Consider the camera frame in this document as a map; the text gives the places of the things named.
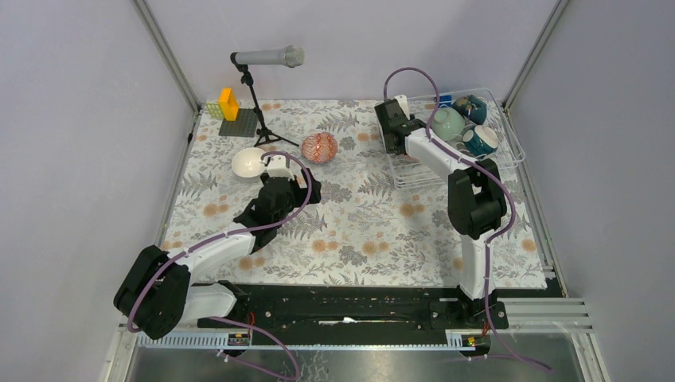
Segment black microphone tripod stand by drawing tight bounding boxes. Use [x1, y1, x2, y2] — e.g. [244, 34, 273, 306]
[230, 53, 299, 147]

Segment white wire dish rack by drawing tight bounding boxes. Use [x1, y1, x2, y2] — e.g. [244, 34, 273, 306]
[387, 88, 525, 189]

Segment blue white patterned bowl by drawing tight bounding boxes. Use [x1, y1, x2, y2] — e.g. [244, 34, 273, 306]
[301, 132, 338, 164]

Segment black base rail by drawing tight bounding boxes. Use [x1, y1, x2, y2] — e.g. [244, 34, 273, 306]
[226, 284, 509, 346]

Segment dark teal floral bowl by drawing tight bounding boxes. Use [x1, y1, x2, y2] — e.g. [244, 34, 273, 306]
[451, 95, 488, 125]

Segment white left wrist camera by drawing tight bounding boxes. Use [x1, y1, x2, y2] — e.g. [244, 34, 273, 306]
[263, 155, 294, 180]

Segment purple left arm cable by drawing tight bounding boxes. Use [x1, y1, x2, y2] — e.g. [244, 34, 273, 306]
[126, 150, 314, 380]

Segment plain white bowl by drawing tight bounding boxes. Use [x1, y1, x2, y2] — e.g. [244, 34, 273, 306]
[231, 147, 266, 181]

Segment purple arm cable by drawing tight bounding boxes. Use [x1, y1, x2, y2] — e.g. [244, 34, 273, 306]
[382, 67, 555, 376]
[126, 150, 314, 380]

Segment yellow toy block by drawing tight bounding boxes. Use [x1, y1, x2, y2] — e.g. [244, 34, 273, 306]
[218, 88, 240, 122]

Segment grey microphone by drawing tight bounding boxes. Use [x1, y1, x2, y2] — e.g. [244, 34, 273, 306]
[231, 45, 305, 68]

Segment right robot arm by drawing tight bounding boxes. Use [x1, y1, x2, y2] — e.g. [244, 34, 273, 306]
[374, 99, 512, 328]

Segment grey building base plate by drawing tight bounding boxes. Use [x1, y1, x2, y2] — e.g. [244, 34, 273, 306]
[218, 108, 259, 138]

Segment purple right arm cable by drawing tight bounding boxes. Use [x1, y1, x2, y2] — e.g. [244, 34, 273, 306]
[382, 67, 555, 376]

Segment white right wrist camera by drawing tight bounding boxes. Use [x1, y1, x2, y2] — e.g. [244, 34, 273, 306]
[394, 95, 411, 120]

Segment floral patterned table mat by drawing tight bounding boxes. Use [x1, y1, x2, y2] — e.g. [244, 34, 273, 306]
[158, 99, 549, 290]

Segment pale green ceramic bowl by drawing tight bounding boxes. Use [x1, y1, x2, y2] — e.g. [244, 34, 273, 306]
[431, 107, 465, 141]

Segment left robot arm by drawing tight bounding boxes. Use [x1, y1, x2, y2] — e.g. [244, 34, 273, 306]
[113, 173, 322, 339]

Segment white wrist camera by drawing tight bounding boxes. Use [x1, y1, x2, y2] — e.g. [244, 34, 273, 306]
[394, 95, 411, 120]
[263, 155, 294, 180]

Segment pale green toy block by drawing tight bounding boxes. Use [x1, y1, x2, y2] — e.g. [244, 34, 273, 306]
[205, 102, 224, 119]

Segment small blue block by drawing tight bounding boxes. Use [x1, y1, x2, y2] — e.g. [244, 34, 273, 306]
[436, 95, 453, 107]

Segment teal white mug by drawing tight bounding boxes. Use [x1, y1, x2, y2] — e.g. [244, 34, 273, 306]
[462, 125, 499, 158]

